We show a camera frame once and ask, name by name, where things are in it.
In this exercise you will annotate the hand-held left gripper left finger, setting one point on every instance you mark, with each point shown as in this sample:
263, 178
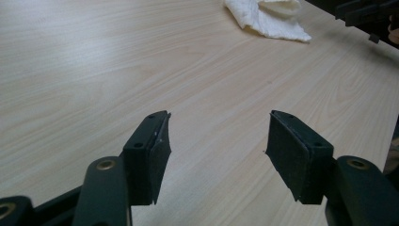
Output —
141, 169

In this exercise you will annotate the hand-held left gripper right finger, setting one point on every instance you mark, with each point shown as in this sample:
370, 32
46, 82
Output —
291, 157

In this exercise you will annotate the white towel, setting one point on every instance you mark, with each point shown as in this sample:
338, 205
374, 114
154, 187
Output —
266, 19

